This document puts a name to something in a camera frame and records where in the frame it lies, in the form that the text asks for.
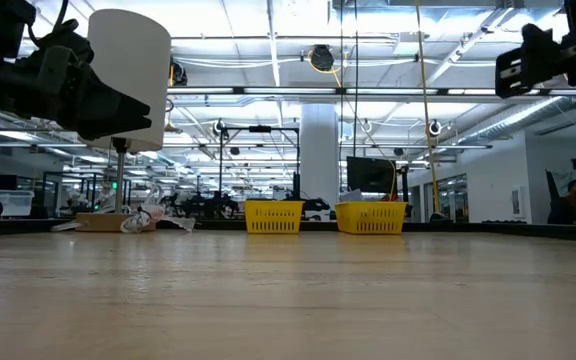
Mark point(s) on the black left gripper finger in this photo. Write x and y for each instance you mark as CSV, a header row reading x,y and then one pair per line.
x,y
113,127
113,105

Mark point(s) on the large red charger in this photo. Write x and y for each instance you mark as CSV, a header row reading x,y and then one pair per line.
x,y
390,198

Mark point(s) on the table lamp white shade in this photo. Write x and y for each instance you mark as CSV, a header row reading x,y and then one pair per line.
x,y
133,60

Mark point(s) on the clear plastic wrapper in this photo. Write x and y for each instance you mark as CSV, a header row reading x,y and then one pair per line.
x,y
138,220

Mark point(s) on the clear storage bin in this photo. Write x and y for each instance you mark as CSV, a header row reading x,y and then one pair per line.
x,y
10,202

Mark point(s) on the yellow plastic basket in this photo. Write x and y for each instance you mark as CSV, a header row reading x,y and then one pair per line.
x,y
370,217
273,217

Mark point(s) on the black monitor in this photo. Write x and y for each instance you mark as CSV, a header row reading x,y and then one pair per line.
x,y
370,175

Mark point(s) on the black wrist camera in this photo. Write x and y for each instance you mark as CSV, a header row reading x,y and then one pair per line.
x,y
68,40

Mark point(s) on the black station frame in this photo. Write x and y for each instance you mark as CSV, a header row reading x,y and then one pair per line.
x,y
260,128

